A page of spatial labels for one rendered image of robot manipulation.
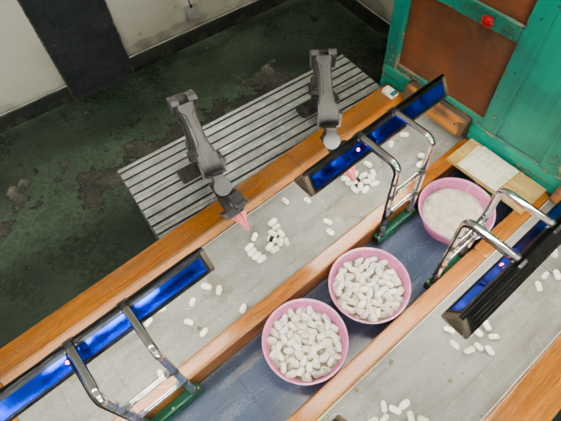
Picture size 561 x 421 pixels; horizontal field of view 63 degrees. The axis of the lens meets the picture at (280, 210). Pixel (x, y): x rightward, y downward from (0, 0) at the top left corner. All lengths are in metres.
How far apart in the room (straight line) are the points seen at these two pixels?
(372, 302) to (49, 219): 1.99
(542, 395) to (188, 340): 1.05
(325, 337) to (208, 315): 0.39
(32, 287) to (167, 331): 1.31
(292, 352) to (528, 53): 1.17
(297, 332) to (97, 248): 1.49
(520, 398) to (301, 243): 0.80
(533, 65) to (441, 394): 1.04
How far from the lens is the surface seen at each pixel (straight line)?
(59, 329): 1.68
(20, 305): 2.75
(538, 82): 1.72
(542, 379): 1.60
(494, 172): 1.88
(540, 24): 1.63
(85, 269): 2.67
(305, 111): 2.10
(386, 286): 1.58
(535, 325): 1.68
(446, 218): 1.76
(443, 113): 1.93
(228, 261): 1.63
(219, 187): 1.47
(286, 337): 1.51
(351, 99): 2.17
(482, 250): 1.70
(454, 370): 1.54
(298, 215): 1.69
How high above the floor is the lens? 2.18
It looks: 58 degrees down
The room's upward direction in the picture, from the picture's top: 5 degrees counter-clockwise
